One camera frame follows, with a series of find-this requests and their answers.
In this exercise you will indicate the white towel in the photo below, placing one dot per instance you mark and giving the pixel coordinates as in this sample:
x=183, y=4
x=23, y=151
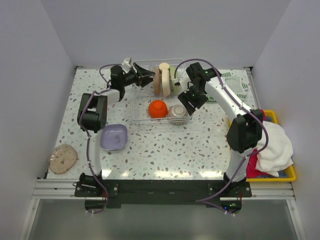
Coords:
x=278, y=152

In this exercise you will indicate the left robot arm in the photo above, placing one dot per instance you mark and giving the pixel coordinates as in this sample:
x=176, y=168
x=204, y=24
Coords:
x=93, y=108

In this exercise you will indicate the brown square panda plate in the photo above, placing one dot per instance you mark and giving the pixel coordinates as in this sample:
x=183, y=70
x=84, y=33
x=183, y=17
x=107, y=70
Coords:
x=156, y=81

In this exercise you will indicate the yellow plastic bin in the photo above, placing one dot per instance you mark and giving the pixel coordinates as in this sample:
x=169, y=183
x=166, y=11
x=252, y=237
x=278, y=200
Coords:
x=243, y=135

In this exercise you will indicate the patterned round bowl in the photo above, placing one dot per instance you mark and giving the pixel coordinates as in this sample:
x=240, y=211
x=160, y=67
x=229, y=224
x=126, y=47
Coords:
x=177, y=115

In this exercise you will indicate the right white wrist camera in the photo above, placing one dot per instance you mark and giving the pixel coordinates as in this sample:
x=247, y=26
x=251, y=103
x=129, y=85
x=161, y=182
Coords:
x=180, y=84

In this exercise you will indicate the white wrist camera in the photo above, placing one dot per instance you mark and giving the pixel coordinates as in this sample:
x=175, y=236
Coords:
x=180, y=84
x=128, y=61

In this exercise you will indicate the orange round bowl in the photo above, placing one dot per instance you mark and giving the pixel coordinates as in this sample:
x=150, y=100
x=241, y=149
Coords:
x=157, y=109

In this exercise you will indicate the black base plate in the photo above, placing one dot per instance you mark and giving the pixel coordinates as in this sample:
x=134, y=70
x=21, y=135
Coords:
x=115, y=193

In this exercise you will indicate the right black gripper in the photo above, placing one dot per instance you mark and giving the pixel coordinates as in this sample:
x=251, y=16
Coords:
x=184, y=98

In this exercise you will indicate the cream steel-lined cup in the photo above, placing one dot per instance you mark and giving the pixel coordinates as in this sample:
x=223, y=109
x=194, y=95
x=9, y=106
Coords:
x=164, y=67

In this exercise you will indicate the magenta cloth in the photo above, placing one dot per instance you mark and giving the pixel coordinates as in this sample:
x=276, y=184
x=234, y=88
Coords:
x=251, y=171

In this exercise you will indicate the green striped cloth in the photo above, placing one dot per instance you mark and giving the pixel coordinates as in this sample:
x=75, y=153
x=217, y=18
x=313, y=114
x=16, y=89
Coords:
x=236, y=84

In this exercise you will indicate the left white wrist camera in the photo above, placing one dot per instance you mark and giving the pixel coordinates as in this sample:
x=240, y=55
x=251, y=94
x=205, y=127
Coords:
x=128, y=61

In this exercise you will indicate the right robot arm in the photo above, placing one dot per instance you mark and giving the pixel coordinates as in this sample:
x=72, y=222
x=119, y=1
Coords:
x=210, y=82

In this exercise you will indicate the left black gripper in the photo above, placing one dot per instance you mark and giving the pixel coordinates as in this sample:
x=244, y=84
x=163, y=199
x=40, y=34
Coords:
x=140, y=76

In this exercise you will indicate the cream square panda plate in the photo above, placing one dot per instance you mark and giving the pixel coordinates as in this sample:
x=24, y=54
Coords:
x=165, y=81

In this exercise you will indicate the green square panda plate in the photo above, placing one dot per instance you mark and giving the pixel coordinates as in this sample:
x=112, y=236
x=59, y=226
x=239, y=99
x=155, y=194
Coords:
x=173, y=77

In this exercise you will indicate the white wire dish rack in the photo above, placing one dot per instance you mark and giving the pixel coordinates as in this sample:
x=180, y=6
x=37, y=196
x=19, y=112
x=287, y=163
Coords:
x=143, y=96

